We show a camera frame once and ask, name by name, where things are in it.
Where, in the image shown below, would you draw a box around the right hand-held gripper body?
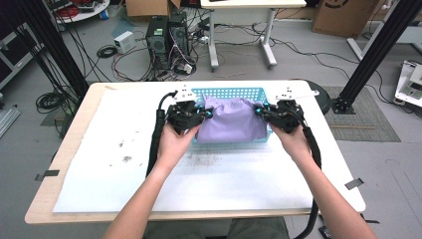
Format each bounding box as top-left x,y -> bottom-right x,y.
263,85 -> 320,134

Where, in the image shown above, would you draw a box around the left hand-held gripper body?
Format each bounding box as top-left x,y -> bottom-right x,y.
165,84 -> 207,135

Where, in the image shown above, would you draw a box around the purple pants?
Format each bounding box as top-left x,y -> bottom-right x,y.
195,95 -> 269,144

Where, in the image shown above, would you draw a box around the blue plastic basket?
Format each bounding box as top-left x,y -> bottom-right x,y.
190,87 -> 275,144

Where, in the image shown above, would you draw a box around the person's right hand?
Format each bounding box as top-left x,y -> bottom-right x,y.
270,122 -> 314,164

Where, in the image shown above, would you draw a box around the person's left hand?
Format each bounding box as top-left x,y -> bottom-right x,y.
154,122 -> 202,172

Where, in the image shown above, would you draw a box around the dark round stool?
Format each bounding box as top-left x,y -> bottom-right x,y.
292,79 -> 332,117

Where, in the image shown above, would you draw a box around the white foam sheet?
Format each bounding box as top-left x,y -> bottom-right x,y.
52,80 -> 329,213

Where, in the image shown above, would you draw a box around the black computer tower green label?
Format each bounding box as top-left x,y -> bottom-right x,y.
144,15 -> 170,70

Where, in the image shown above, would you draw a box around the grey floor mat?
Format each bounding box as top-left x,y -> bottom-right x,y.
322,86 -> 402,143

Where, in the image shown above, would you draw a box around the small white box device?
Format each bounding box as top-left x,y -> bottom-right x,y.
113,30 -> 136,54

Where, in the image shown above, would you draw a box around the black tape strip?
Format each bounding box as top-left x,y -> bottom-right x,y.
343,177 -> 365,191
34,169 -> 61,182

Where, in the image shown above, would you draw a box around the white desk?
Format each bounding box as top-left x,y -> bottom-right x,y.
200,0 -> 308,73

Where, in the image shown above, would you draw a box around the plain cardboard box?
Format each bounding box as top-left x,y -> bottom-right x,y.
124,0 -> 182,18

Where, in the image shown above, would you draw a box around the person's legs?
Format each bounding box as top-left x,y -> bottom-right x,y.
140,217 -> 292,239

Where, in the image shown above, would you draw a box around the cardboard box black print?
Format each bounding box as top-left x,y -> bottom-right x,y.
312,0 -> 381,38

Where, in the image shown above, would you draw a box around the white machine casing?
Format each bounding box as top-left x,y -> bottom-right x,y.
393,60 -> 422,109

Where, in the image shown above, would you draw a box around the round white table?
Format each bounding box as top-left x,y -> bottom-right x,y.
49,0 -> 111,24

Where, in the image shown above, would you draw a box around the light wooden table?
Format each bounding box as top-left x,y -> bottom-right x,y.
24,79 -> 366,225

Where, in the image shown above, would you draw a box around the grey metal rack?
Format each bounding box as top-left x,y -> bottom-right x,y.
0,23 -> 44,91

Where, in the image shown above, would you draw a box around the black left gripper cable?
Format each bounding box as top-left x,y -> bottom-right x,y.
145,90 -> 178,178

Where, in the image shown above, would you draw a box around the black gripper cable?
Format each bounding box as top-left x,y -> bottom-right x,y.
145,90 -> 178,178
293,111 -> 323,239

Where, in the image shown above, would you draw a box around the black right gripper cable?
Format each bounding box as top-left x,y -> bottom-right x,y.
293,111 -> 323,239

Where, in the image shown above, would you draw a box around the long black floor cable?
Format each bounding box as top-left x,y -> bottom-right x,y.
272,37 -> 397,105

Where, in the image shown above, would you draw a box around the white desk frame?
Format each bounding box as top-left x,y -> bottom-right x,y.
346,24 -> 422,63

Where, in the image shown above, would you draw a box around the small coiled black cable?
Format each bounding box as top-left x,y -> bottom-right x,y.
97,44 -> 118,60

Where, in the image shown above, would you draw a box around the black metal frame post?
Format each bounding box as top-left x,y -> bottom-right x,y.
330,0 -> 422,116
18,0 -> 91,100

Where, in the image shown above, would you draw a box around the large coiled black cable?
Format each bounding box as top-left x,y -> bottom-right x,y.
35,91 -> 69,115

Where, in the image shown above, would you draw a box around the red coiled cable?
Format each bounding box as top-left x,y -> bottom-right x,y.
56,4 -> 80,19

